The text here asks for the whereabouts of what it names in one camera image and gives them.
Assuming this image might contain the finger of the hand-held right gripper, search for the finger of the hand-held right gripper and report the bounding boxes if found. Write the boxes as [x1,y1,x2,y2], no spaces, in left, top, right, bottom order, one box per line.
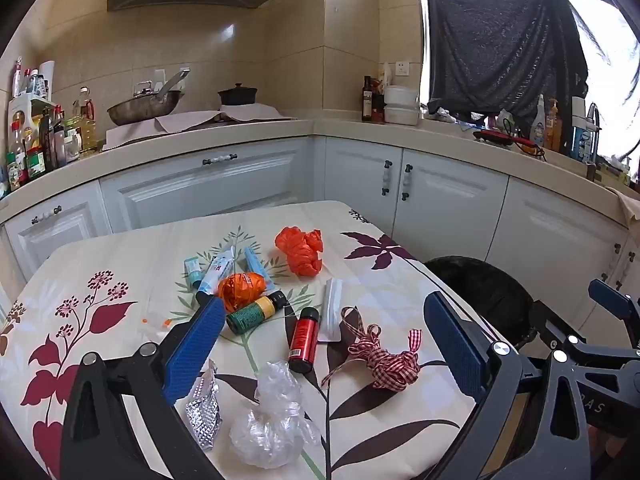
[587,279,640,322]
[531,301,586,348]

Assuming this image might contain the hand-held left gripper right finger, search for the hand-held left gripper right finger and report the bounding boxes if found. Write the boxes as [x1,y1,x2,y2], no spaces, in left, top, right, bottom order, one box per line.
[422,291,608,480]

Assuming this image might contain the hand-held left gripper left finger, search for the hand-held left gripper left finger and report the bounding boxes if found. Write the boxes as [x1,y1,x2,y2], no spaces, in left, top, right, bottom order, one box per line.
[60,297,228,480]

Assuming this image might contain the green glass bottle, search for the green glass bottle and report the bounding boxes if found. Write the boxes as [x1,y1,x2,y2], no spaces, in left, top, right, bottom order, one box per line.
[226,290,287,336]

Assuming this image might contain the bin with black liner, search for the bin with black liner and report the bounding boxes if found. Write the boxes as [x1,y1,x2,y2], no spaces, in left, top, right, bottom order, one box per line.
[424,256,536,356]

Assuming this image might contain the silver foil blister pack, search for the silver foil blister pack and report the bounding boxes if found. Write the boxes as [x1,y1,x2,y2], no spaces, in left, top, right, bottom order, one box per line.
[185,359,222,451]

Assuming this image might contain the red checked ribbon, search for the red checked ribbon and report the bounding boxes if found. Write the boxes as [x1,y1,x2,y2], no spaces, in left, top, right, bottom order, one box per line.
[321,306,422,391]

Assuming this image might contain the orange ribbon ball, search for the orange ribbon ball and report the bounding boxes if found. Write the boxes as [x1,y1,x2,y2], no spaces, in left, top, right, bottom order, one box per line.
[217,271,266,313]

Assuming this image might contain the white blue toothpaste tube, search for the white blue toothpaste tube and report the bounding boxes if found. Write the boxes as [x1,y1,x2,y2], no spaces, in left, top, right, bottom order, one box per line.
[195,247,236,306]

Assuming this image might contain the slim blue tube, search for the slim blue tube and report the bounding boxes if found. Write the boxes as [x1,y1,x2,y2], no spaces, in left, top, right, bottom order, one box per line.
[244,247,277,291]

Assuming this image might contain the red bottle black cap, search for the red bottle black cap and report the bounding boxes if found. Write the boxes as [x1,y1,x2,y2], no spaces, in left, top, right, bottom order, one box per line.
[287,306,320,373]

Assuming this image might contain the clear plastic bag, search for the clear plastic bag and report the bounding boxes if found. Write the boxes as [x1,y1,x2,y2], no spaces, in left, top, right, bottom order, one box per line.
[229,360,321,470]

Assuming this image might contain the orange plastic bag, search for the orange plastic bag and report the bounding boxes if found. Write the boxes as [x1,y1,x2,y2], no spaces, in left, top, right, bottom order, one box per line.
[275,226,323,277]

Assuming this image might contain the pink towel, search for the pink towel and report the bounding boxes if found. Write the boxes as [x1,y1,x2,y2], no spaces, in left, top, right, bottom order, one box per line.
[617,189,640,226]

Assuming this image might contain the floral tablecloth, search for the floral tablecloth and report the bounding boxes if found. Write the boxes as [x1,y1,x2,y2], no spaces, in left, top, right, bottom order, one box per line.
[0,200,501,480]

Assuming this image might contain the white kitchen cabinets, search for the white kitchen cabinets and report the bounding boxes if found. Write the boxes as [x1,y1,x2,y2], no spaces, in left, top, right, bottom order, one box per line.
[0,135,640,341]

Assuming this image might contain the blue white carton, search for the blue white carton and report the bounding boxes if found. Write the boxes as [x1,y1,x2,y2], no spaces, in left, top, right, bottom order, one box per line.
[572,127,596,163]

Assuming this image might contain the steel faucet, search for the steel faucet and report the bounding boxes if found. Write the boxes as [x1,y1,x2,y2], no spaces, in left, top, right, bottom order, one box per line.
[585,102,602,161]

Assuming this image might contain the orange soap bottle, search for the orange soap bottle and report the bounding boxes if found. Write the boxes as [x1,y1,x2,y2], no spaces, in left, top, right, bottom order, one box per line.
[546,99,561,153]

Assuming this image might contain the white spray bottle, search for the white spray bottle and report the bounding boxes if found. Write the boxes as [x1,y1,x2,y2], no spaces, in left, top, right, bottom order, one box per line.
[531,94,547,148]

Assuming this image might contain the red black hand tool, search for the red black hand tool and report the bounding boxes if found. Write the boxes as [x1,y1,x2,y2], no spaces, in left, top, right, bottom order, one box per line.
[472,129,546,155]

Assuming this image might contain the beige kitchen countertop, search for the beige kitchen countertop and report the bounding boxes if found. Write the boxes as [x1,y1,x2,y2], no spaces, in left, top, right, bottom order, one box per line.
[0,117,640,226]

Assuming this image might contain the beige stove cover cloth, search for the beige stove cover cloth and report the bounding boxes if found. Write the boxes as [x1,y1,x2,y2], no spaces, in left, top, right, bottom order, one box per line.
[102,103,298,151]

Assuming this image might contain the white lidded container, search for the white lidded container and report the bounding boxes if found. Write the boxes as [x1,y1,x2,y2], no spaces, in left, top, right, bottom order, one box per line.
[384,105,420,126]
[384,86,420,107]

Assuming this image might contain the steel wok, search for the steel wok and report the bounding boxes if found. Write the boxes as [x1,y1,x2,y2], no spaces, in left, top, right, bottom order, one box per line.
[106,67,191,127]

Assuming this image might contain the black cooking pot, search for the black cooking pot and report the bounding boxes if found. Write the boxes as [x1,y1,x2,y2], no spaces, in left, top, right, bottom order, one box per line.
[218,82,259,107]

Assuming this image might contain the group of condiment bottles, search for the group of condiment bottles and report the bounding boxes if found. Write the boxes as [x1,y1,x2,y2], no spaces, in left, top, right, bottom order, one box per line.
[0,57,98,196]

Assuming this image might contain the dark curtain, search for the dark curtain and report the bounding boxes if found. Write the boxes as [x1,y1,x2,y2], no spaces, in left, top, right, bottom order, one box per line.
[424,0,588,116]

